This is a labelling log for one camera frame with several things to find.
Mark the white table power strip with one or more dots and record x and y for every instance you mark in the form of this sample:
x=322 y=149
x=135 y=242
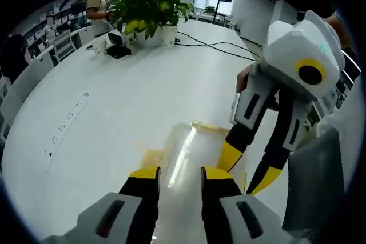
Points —
x=68 y=118

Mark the clear plastic box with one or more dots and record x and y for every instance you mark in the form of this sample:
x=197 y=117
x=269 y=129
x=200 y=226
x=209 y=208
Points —
x=183 y=152

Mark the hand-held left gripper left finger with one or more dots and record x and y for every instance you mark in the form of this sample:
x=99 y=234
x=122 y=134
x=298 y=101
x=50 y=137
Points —
x=131 y=198

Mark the white slatted office chair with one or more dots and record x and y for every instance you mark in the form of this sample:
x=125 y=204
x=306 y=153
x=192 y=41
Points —
x=64 y=47

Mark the green potted plant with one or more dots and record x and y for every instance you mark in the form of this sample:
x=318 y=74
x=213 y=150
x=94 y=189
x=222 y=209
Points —
x=170 y=7
x=131 y=7

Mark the person's right hand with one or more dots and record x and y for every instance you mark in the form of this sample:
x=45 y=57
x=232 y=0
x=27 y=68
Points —
x=242 y=79

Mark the white shelf with boxes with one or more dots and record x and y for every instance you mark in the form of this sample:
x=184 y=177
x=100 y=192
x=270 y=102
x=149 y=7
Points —
x=61 y=12

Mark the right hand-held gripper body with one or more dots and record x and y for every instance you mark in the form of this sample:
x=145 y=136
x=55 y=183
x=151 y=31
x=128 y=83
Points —
x=297 y=47

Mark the small green plant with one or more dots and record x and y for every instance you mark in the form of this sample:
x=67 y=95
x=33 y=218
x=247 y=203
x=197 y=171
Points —
x=209 y=9

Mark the white paper cup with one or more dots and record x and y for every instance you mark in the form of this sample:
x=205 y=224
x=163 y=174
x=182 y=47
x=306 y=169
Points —
x=100 y=48

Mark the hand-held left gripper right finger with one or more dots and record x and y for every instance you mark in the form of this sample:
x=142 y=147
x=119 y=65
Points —
x=226 y=201

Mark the black tray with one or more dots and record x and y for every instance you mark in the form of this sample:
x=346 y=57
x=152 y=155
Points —
x=118 y=51

